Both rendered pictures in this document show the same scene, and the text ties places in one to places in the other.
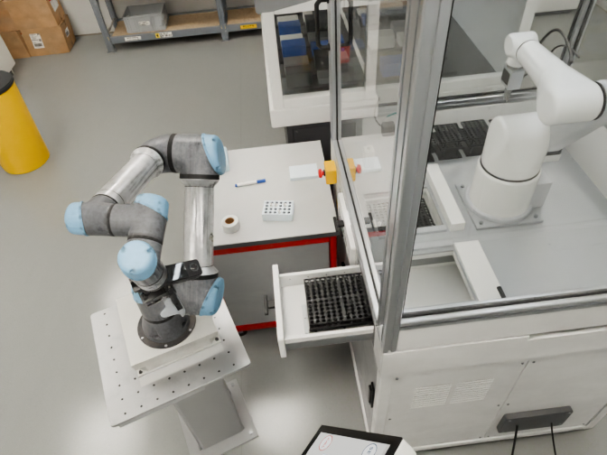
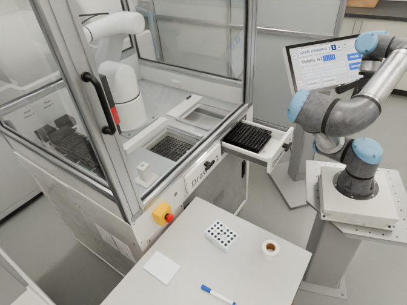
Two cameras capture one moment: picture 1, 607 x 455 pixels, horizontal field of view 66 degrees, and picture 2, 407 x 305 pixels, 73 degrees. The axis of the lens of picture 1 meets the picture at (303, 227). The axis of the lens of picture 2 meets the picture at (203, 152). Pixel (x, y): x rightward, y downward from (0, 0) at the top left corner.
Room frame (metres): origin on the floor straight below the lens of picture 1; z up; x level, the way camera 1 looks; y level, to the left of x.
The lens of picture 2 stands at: (1.94, 0.49, 1.81)
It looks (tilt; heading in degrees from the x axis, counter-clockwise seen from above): 40 degrees down; 220
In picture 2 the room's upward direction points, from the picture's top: 6 degrees counter-clockwise
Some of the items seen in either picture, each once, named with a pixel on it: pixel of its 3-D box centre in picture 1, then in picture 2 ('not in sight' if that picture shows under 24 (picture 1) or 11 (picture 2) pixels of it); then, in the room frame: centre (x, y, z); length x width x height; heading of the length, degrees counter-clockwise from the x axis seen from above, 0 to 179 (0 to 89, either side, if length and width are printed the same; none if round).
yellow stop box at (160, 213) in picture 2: (329, 171); (163, 214); (1.51, -0.13, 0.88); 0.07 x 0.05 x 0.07; 2
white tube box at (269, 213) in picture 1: (278, 210); (221, 235); (1.41, 0.10, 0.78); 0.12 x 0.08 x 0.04; 82
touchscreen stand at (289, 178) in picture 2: not in sight; (311, 135); (0.17, 0.07, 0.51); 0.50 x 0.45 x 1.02; 50
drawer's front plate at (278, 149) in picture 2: (279, 309); (280, 149); (0.86, 0.10, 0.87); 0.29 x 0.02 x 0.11; 2
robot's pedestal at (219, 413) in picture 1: (198, 384); (332, 239); (0.87, 0.48, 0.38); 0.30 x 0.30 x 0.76; 22
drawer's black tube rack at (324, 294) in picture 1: (340, 302); (246, 138); (0.87, -0.10, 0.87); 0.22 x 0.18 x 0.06; 92
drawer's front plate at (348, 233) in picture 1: (346, 228); (204, 167); (1.18, -0.16, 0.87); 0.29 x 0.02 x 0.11; 2
